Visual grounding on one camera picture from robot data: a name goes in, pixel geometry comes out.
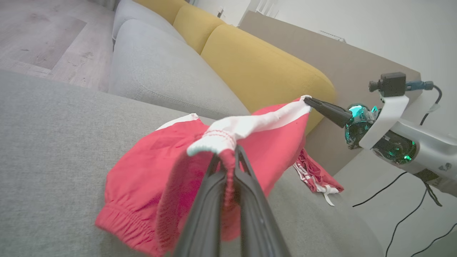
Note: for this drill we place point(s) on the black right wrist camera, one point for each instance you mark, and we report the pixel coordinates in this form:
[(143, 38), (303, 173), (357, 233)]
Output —
[(391, 84)]

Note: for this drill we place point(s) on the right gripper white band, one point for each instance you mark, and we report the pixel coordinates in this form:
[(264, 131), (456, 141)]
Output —
[(385, 121)]

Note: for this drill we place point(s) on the red white basketball jersey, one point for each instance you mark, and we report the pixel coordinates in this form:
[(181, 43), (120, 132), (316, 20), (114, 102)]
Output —
[(317, 175)]

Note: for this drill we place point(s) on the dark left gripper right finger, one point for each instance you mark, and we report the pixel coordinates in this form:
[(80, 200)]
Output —
[(257, 221)]

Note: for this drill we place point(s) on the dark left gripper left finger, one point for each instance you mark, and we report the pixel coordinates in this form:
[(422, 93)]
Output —
[(205, 221)]

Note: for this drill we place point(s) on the large yellow sofa back cushion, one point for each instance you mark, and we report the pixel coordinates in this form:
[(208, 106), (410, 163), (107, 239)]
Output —
[(264, 67)]

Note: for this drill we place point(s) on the grey sofa seat cushion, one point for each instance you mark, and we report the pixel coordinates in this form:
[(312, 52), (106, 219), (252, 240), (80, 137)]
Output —
[(139, 14), (164, 71)]

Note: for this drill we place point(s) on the large grey sofa seat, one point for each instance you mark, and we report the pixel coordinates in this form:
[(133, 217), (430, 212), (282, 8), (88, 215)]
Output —
[(53, 160)]

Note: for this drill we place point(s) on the red number 23 jersey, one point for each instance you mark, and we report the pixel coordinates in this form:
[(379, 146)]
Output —
[(150, 171)]

